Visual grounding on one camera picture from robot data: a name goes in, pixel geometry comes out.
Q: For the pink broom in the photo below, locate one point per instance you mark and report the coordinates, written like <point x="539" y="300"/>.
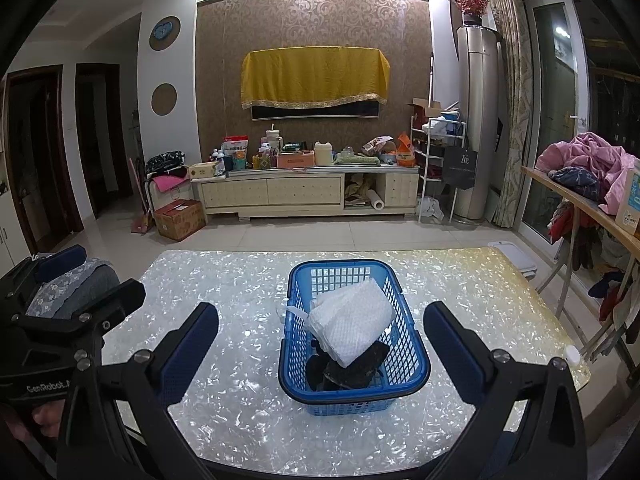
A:
<point x="141" y="222"/>

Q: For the white plastic jug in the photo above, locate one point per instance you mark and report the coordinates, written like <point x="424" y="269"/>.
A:
<point x="324" y="154"/>

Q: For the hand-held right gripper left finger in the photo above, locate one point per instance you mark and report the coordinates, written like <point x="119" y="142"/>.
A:
<point x="190" y="355"/>

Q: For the green folded cloth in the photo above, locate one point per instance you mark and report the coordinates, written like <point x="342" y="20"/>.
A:
<point x="357" y="159"/>

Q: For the white paper roll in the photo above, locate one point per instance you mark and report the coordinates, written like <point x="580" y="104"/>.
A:
<point x="376" y="201"/>

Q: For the patterned beige curtain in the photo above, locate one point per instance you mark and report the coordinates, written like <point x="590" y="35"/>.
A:
<point x="515" y="110"/>

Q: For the open cardboard box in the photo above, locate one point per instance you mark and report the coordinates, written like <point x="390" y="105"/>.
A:
<point x="425" y="109"/>

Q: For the blue plastic basket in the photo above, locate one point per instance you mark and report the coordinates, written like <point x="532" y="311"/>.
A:
<point x="402" y="332"/>

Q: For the white textured towel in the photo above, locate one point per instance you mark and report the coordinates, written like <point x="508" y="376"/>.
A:
<point x="350" y="320"/>

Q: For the white flat carton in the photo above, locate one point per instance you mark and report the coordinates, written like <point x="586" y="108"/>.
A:
<point x="205" y="171"/>

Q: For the orange snack bag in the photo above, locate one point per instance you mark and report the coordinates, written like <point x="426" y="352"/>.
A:
<point x="405" y="152"/>

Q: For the cream tv cabinet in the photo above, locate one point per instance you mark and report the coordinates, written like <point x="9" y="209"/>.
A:
<point x="300" y="190"/>

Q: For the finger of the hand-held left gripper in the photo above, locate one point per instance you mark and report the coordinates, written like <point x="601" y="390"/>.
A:
<point x="60" y="261"/>
<point x="110" y="305"/>

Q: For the blue wall clock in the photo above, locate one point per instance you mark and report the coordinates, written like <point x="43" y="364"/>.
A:
<point x="162" y="30"/>

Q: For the pink clothes heap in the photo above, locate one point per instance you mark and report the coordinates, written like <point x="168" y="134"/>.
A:
<point x="585" y="152"/>

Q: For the black paper bag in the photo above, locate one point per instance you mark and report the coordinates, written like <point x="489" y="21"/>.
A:
<point x="460" y="167"/>

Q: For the white metal rack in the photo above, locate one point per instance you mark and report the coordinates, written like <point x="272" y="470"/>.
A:
<point x="423" y="195"/>

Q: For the large white detergent bottle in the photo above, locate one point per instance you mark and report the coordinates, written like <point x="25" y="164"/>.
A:
<point x="630" y="200"/>

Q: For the red and white bag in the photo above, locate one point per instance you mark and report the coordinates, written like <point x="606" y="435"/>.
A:
<point x="235" y="146"/>

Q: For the pile of folded clothes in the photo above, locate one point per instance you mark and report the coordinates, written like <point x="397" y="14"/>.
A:
<point x="165" y="162"/>

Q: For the dark wooden door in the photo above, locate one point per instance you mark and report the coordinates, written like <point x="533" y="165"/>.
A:
<point x="100" y="140"/>
<point x="35" y="160"/>

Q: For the pink storage box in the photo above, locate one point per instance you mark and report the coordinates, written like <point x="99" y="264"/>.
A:
<point x="295" y="160"/>

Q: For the white plastic bag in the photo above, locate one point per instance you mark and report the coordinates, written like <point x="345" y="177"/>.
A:
<point x="430" y="208"/>

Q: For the round brown wall panel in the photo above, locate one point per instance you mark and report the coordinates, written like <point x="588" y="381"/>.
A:
<point x="164" y="99"/>

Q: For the black sponge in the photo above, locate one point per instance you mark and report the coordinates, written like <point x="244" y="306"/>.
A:
<point x="355" y="367"/>

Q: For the dark blue garment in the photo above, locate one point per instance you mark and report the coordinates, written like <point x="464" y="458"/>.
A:
<point x="575" y="180"/>

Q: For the red garment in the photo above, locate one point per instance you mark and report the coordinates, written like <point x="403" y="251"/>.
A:
<point x="562" y="225"/>

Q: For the standing air conditioner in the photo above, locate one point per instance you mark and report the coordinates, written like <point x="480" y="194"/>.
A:
<point x="477" y="110"/>

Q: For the person's left hand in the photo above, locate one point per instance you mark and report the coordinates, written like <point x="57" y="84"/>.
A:
<point x="45" y="422"/>

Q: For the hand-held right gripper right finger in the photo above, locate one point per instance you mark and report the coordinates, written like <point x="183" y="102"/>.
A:
<point x="455" y="355"/>

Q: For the white bin lid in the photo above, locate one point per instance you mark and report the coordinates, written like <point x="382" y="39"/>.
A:
<point x="517" y="260"/>

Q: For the yellow cover cloth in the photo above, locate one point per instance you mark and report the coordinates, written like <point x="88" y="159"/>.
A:
<point x="315" y="75"/>

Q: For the vase with red flowers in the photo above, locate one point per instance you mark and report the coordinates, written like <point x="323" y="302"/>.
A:
<point x="472" y="19"/>

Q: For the wooden folding table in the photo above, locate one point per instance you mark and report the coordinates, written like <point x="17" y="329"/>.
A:
<point x="570" y="192"/>

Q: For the glass sliding door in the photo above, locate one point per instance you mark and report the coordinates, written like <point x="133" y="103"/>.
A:
<point x="557" y="110"/>

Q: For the chair with grey cover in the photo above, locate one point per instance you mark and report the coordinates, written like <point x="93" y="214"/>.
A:
<point x="90" y="285"/>

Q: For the brown cardboard box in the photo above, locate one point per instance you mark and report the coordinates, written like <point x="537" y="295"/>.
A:
<point x="180" y="220"/>

